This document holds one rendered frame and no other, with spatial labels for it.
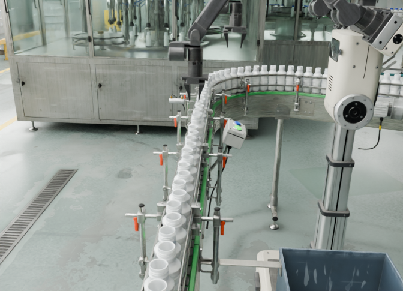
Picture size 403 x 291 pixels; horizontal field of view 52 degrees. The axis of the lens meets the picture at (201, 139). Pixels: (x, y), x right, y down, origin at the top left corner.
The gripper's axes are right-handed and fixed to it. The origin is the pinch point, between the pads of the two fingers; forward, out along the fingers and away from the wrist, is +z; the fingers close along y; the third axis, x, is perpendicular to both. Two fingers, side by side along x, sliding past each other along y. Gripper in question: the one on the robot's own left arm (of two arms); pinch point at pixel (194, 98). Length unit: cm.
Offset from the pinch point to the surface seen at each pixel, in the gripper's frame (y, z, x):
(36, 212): -128, 128, 117
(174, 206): 0, 11, -64
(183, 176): 1, 9, -49
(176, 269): 3, 13, -85
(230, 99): 16, 27, 105
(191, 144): 0.9, 10.4, -22.2
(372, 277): 58, 38, -51
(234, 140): 16.5, 18.0, 5.3
